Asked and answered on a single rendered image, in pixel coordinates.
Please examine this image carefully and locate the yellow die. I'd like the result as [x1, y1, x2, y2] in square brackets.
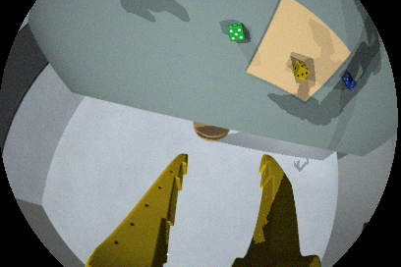
[292, 60, 310, 80]

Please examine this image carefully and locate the beige mat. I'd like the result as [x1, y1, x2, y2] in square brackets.
[247, 0, 351, 101]

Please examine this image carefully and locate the blue die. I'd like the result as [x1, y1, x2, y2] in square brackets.
[343, 73, 356, 90]

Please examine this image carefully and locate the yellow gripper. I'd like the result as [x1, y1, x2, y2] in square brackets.
[86, 153, 321, 267]

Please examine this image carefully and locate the green die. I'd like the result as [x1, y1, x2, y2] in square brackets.
[227, 23, 246, 41]

